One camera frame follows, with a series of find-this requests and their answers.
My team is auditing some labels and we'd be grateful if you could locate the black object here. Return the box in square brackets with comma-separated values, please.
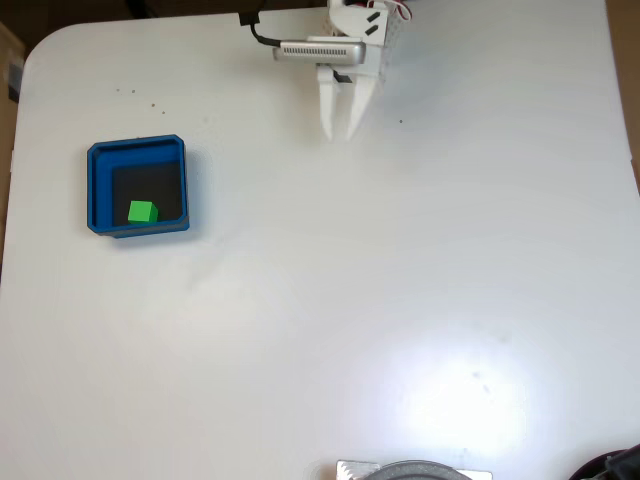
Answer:
[569, 443, 640, 480]

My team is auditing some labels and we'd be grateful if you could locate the black camera cable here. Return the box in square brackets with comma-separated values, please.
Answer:
[249, 22, 284, 50]

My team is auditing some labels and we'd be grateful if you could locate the silver camera box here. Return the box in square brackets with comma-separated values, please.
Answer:
[272, 37, 369, 66]

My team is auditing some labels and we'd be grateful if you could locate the grey round dish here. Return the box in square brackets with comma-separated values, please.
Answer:
[362, 459, 474, 480]

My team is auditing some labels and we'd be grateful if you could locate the silver metal plate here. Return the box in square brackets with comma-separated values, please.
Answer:
[335, 459, 494, 480]

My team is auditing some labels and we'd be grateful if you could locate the green cube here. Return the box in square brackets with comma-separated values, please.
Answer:
[127, 200, 160, 225]

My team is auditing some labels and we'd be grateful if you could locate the blue square box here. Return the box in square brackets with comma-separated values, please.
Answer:
[86, 133, 191, 240]

